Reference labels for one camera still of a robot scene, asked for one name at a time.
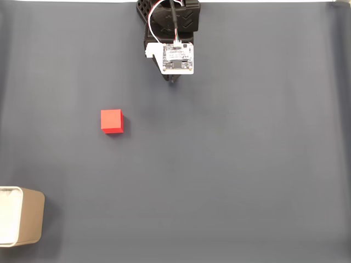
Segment red cube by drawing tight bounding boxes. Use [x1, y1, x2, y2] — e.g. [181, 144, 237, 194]
[100, 108, 124, 135]

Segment beige box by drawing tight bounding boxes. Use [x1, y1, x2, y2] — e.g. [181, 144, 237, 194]
[0, 186, 46, 248]

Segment blue-grey table mat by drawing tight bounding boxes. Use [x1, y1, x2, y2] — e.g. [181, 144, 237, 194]
[0, 2, 351, 263]

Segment black camera cable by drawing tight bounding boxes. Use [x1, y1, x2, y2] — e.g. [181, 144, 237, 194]
[168, 0, 179, 44]

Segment white wrist camera board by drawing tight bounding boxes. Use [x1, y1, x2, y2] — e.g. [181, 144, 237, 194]
[145, 41, 195, 75]

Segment red white black servo cable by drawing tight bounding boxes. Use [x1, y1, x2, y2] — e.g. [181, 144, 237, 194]
[147, 0, 166, 44]

